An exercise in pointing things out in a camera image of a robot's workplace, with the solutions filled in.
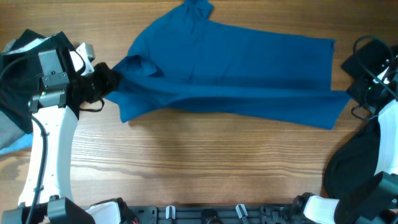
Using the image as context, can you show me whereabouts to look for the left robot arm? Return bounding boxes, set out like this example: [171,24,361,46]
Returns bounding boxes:
[2,44,121,223]

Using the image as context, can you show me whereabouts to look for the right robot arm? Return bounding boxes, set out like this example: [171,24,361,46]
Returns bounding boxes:
[285,35,397,223]

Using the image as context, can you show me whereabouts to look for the blue polo shirt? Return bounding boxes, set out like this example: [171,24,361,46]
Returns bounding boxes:
[108,1,349,129]

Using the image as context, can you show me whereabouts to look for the folded grey garment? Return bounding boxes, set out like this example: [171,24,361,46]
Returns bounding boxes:
[1,112,25,149]

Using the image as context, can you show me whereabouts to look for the folded black garment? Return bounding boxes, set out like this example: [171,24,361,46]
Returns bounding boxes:
[1,31,74,134]

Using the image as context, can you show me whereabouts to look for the folded blue jeans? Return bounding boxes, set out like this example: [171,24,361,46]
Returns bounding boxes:
[1,134,33,155]

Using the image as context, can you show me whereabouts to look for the black garment pile right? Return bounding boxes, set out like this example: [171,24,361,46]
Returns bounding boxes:
[323,39,398,200]

